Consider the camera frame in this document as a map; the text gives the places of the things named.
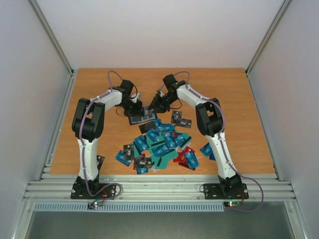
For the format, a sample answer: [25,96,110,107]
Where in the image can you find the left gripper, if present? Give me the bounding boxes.
[120,99,144,117]

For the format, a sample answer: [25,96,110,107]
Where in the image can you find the dark blue card holder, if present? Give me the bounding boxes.
[129,105,158,125]

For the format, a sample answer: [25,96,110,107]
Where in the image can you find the blue vip card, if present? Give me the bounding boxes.
[184,151,199,169]

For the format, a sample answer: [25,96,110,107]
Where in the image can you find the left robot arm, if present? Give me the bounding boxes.
[72,80,143,198]

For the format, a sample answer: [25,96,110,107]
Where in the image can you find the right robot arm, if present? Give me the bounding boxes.
[149,74,242,198]

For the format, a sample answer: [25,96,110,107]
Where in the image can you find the blue card top of pile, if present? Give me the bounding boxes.
[153,119,165,131]

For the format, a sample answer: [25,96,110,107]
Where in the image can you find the blue card of pile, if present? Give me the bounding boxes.
[153,119,165,131]
[136,168,149,175]

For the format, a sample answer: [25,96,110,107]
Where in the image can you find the plain black card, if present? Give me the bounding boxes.
[139,121,156,134]

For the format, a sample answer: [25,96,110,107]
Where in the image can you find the large teal card centre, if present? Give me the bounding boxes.
[147,135,174,157]

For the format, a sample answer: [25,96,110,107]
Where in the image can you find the black vip card on red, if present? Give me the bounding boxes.
[134,157,152,168]

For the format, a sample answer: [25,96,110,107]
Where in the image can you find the teal card with stripe bottom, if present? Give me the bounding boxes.
[154,155,172,169]

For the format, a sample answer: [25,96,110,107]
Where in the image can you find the red card bottom right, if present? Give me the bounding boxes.
[173,146,195,168]

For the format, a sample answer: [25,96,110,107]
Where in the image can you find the blue card bottom of pile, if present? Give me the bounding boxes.
[136,168,149,175]

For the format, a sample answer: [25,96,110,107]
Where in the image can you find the white card with red print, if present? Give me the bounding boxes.
[152,167,160,173]

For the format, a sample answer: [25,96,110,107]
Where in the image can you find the blue card right upper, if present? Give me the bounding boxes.
[200,143,214,158]

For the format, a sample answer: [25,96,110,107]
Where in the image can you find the blue card right lower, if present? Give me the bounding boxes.
[209,153,216,161]

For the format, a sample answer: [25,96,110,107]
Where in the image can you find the left controller board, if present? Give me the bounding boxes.
[87,201,103,210]

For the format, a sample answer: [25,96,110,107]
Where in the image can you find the controller board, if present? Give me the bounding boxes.
[87,201,103,210]
[224,201,242,208]

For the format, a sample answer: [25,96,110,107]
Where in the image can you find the right controller board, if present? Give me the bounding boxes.
[224,201,242,208]

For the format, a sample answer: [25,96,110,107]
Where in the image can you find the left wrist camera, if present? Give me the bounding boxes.
[130,93,140,103]

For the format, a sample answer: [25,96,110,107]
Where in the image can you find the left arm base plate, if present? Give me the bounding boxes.
[70,183,118,200]

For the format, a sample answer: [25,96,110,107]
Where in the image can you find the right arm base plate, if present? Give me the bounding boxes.
[202,183,249,200]

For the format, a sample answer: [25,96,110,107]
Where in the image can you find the aluminium rail frame front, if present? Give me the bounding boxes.
[23,174,296,202]

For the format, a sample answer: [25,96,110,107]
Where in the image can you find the grey slotted cable duct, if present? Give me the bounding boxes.
[33,202,224,213]

